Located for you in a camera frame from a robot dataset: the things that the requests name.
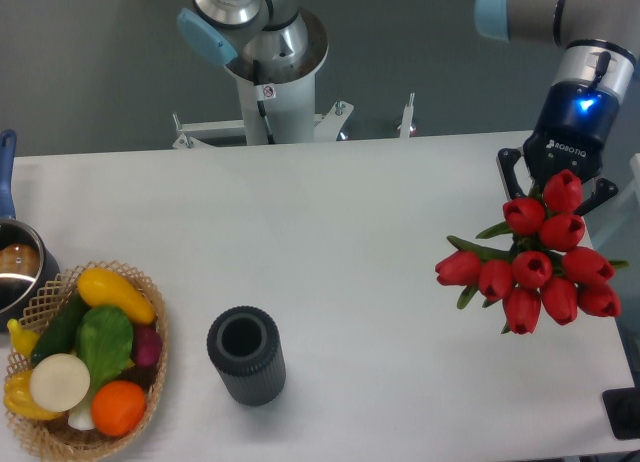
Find white metal base frame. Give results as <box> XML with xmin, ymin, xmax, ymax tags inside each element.
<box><xmin>171</xmin><ymin>92</ymin><xmax>421</xmax><ymax>150</ymax></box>

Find green cucumber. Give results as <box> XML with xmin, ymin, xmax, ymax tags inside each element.
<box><xmin>30</xmin><ymin>293</ymin><xmax>89</xmax><ymax>366</ymax></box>

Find orange fruit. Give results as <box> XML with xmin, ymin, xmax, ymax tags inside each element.
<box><xmin>90</xmin><ymin>380</ymin><xmax>146</xmax><ymax>437</ymax></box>

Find yellow squash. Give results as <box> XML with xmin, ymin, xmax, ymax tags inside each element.
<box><xmin>76</xmin><ymin>267</ymin><xmax>156</xmax><ymax>325</ymax></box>

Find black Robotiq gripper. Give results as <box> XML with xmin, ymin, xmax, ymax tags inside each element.
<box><xmin>496</xmin><ymin>82</ymin><xmax>620</xmax><ymax>216</ymax></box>

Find black device at table edge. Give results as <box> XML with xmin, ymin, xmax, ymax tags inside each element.
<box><xmin>602</xmin><ymin>387</ymin><xmax>640</xmax><ymax>440</ymax></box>

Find green lettuce leaf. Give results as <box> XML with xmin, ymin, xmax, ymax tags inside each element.
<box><xmin>75</xmin><ymin>305</ymin><xmax>133</xmax><ymax>395</ymax></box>

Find purple red onion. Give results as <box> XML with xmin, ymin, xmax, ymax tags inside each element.
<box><xmin>131</xmin><ymin>326</ymin><xmax>163</xmax><ymax>368</ymax></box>

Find red tulip bouquet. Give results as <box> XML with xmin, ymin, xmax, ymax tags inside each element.
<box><xmin>435</xmin><ymin>170</ymin><xmax>626</xmax><ymax>335</ymax></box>

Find white round radish slice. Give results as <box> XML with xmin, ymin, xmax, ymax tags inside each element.
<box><xmin>29</xmin><ymin>353</ymin><xmax>90</xmax><ymax>412</ymax></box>

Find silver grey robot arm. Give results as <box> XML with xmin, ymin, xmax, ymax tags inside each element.
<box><xmin>474</xmin><ymin>0</ymin><xmax>639</xmax><ymax>215</ymax></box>

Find blue handled saucepan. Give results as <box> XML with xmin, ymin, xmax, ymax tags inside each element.
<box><xmin>1</xmin><ymin>129</ymin><xmax>59</xmax><ymax>333</ymax></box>

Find woven wicker basket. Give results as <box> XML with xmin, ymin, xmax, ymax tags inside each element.
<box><xmin>6</xmin><ymin>261</ymin><xmax>169</xmax><ymax>461</ymax></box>

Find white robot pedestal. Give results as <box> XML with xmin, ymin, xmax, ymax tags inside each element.
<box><xmin>175</xmin><ymin>0</ymin><xmax>330</xmax><ymax>146</ymax></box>

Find dark grey ribbed vase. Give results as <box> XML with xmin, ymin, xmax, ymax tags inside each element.
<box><xmin>206</xmin><ymin>306</ymin><xmax>286</xmax><ymax>407</ymax></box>

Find yellow bell pepper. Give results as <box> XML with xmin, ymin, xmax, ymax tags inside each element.
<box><xmin>3</xmin><ymin>370</ymin><xmax>64</xmax><ymax>421</ymax></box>

